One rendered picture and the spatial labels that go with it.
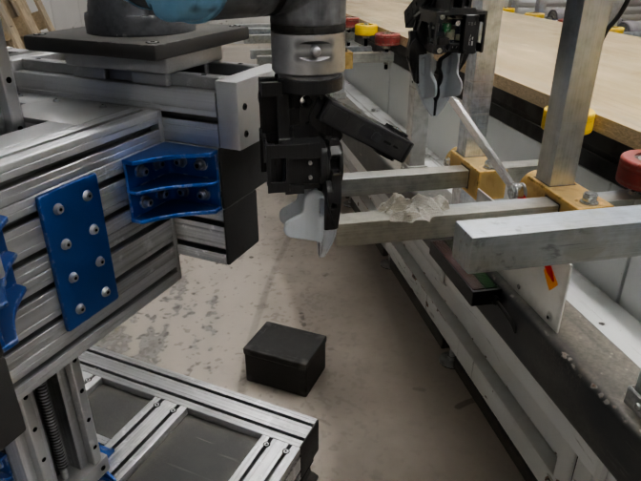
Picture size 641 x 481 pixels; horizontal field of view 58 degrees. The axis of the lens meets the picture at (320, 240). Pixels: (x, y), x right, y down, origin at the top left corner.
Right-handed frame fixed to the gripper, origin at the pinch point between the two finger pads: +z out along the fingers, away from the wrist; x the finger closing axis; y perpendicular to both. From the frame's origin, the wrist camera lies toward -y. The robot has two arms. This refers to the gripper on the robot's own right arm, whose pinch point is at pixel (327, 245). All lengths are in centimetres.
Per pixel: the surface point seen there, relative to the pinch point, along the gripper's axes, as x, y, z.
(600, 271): -15, -51, 18
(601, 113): -24, -51, -7
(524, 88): -47, -50, -7
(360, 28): -147, -43, -7
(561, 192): -0.1, -29.9, -4.4
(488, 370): -48, -54, 66
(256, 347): -76, 4, 71
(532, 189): -4.7, -28.8, -3.1
